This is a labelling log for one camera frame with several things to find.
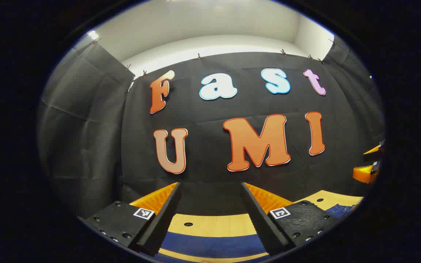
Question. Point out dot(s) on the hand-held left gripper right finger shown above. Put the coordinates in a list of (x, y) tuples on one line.
[(265, 226)]

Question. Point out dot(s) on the blue denim jeans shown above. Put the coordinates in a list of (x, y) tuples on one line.
[(214, 245)]

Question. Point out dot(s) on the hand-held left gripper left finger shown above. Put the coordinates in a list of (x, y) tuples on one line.
[(161, 226)]

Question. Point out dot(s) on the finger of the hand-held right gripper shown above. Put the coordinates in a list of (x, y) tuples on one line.
[(365, 173), (373, 152)]

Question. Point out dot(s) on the black backdrop cloth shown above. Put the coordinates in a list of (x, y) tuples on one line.
[(203, 171)]

